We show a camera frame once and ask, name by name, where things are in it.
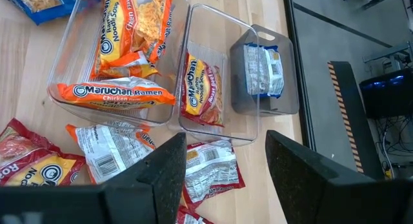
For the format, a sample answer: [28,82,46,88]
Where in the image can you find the black computer blue light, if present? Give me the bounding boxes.
[358,67,413,119]

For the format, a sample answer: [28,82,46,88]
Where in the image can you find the black aluminium table frame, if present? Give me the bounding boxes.
[282,0,319,152]

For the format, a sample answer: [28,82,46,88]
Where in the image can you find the hazard-striped black floor mat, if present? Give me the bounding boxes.
[326,60,385,181]

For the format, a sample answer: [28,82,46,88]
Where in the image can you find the smoky grey plastic bin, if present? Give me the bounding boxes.
[228,23,301,117]

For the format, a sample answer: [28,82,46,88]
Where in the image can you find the black cable bundle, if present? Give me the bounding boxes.
[374,116,413,180]

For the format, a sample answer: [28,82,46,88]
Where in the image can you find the clear plastic bin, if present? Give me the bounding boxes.
[46,0,192,128]
[176,3,261,148]

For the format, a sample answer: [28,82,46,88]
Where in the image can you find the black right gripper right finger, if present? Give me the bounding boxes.
[264,130,376,224]

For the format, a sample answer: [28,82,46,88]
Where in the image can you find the orange Maruchan ramen pack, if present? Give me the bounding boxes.
[56,76,177,111]
[90,0,176,80]
[65,119,157,185]

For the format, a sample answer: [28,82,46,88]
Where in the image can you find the blue Maruchan ramen pack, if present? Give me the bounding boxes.
[242,42,285,99]
[0,0,101,26]

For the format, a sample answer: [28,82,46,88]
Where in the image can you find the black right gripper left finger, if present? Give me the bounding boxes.
[102,132,188,224]

